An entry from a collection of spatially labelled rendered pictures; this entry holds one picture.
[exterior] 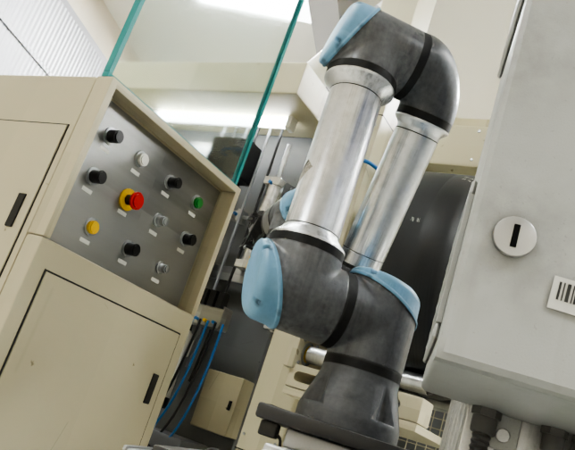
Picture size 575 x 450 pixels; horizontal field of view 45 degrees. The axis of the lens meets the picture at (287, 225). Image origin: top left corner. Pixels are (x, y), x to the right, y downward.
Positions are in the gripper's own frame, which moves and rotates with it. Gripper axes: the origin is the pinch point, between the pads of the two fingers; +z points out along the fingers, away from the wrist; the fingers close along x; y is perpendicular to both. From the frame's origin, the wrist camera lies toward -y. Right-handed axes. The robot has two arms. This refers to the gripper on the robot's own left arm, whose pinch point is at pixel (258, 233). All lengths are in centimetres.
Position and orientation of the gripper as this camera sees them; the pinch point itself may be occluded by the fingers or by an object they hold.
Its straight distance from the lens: 148.2
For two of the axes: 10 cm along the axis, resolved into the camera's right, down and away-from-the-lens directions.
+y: -4.3, 8.5, -3.1
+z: -2.9, 1.9, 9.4
